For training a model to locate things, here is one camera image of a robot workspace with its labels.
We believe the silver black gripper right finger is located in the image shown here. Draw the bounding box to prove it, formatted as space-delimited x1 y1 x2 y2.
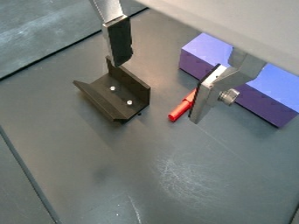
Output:
188 47 267 123

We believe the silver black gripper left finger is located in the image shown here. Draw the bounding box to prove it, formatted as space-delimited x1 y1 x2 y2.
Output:
89 0 134 67

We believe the purple base board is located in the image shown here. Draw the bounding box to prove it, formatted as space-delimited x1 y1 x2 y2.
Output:
179 34 299 128

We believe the black angled bracket holder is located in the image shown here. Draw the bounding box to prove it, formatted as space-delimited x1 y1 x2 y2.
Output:
73 57 151 123

